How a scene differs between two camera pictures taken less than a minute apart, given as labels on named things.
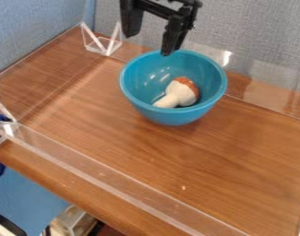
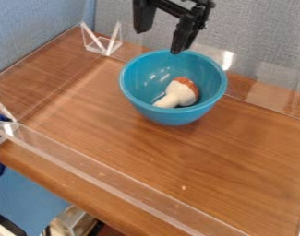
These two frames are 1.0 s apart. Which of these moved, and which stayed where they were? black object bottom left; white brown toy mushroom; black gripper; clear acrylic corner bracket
Moved: black gripper
Stayed: black object bottom left; clear acrylic corner bracket; white brown toy mushroom
